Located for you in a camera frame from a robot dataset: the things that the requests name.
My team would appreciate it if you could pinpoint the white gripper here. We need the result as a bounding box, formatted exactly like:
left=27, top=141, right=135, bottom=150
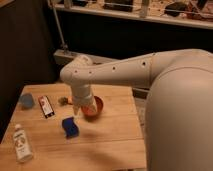
left=71, top=84, right=97, bottom=116

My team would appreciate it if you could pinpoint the orange ceramic bowl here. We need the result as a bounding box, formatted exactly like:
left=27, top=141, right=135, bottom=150
left=81, top=96, right=104, bottom=117

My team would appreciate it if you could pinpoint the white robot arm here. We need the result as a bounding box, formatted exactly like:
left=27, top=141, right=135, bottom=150
left=60, top=49, right=213, bottom=171

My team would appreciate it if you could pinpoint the toy carrot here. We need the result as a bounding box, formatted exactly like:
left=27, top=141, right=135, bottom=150
left=58, top=97, right=72, bottom=106

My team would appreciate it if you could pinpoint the blue sponge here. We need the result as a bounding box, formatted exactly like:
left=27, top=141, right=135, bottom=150
left=62, top=117, right=79, bottom=138

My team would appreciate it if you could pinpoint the red and black box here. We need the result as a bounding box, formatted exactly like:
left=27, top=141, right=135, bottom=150
left=38, top=96, right=54, bottom=118

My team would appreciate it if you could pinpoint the blue plastic cup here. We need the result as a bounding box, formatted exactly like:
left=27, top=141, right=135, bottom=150
left=19, top=93, right=34, bottom=109

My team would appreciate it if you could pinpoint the white plastic bottle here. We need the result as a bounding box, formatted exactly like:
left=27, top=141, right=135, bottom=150
left=13, top=124, right=33, bottom=163

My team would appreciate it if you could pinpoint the grey metal pole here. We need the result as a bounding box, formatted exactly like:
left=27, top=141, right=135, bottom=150
left=50, top=0, right=68, bottom=53

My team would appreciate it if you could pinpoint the wooden shelf with clutter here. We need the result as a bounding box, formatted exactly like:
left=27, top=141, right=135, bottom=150
left=47, top=0, right=213, bottom=30

